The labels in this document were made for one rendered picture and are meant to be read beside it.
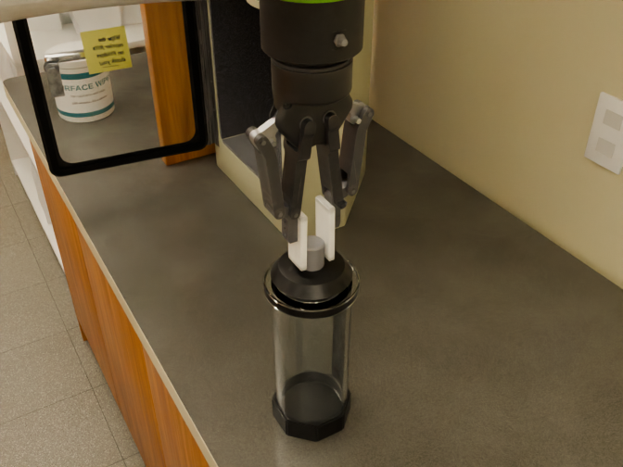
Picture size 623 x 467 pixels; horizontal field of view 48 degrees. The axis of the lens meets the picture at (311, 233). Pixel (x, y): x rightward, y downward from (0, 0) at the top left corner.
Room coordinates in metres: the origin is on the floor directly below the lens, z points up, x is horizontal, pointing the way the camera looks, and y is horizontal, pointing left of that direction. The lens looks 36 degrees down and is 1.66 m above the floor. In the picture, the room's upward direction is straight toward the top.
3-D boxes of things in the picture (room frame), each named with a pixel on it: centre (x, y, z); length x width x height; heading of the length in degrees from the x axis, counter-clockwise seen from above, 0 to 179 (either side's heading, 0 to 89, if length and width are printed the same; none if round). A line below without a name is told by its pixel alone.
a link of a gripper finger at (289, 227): (0.59, 0.03, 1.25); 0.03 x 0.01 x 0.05; 120
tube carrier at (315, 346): (0.61, 0.00, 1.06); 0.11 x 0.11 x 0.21
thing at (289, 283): (0.61, 0.00, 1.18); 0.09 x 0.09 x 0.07
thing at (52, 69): (1.12, 0.44, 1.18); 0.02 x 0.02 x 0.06; 23
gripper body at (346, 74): (0.61, 0.00, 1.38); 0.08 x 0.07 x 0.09; 120
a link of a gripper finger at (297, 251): (0.60, 0.01, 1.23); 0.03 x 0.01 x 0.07; 30
